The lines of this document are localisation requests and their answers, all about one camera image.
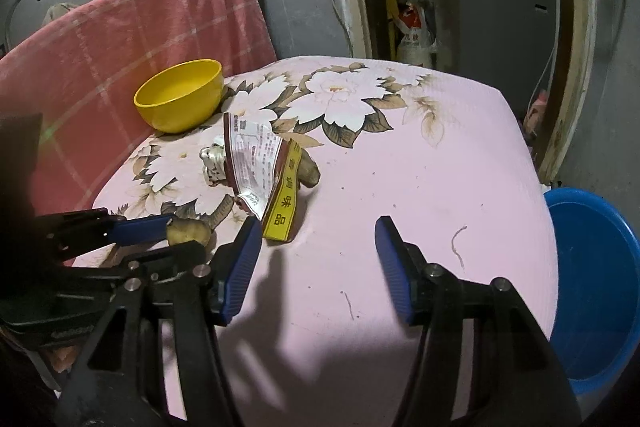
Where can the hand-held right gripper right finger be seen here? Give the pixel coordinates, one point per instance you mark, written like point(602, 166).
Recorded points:
point(395, 272)

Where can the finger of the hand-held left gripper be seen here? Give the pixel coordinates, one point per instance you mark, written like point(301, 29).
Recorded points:
point(170, 259)
point(140, 229)

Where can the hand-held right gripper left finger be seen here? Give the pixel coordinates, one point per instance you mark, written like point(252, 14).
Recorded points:
point(242, 267)

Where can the small brown potato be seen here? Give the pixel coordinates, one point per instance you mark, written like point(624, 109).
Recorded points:
point(190, 232)
point(309, 172)

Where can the yellow carton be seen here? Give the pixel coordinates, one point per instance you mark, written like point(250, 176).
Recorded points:
point(282, 207)

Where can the silver wrapper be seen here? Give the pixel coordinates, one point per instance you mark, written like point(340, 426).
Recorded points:
point(212, 162)

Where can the blue plastic basin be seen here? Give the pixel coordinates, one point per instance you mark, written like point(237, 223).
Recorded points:
point(590, 282)

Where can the pink floral blanket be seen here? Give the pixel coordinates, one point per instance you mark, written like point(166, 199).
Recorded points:
point(400, 157)

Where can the yellow bowl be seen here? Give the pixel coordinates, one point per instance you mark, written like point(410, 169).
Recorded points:
point(180, 107)

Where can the red checked cloth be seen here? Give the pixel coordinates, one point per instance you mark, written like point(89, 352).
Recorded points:
point(100, 47)

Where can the pink cloth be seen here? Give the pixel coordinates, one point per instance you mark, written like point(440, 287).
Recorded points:
point(536, 109)

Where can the beige rag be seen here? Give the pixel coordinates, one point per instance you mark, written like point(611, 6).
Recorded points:
point(60, 12)

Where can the red white plastic bag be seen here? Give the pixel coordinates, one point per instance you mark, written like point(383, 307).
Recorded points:
point(412, 32)

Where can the wooden door frame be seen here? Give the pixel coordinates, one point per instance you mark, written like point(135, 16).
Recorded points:
point(570, 57)

